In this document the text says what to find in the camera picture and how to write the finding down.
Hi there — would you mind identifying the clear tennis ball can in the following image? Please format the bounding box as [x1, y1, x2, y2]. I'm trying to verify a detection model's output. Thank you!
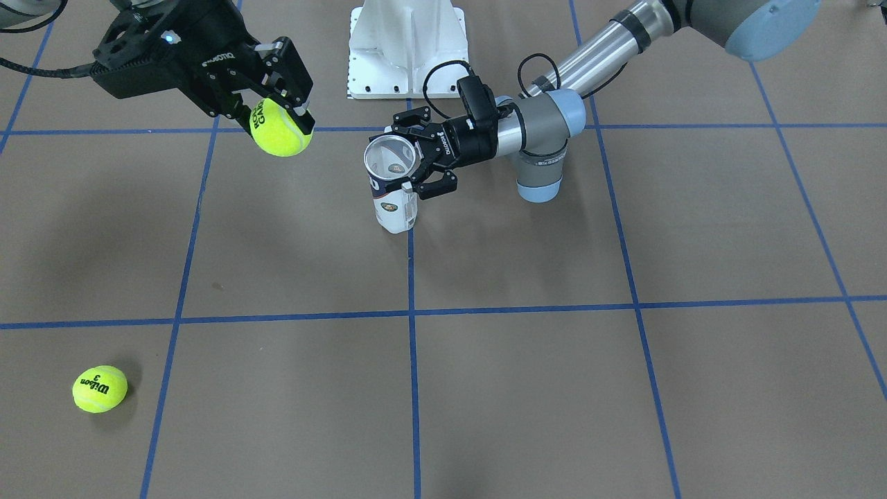
[364, 134, 419, 234]

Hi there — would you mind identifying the Roland Garros yellow tennis ball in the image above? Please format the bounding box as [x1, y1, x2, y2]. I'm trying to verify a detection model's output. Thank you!
[248, 98, 313, 157]

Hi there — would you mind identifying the Wilson yellow tennis ball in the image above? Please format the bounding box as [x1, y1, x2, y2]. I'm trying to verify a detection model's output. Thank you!
[71, 365, 129, 414]

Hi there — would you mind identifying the white camera stand pedestal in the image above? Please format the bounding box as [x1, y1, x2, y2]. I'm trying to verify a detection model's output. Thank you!
[346, 1, 468, 99]

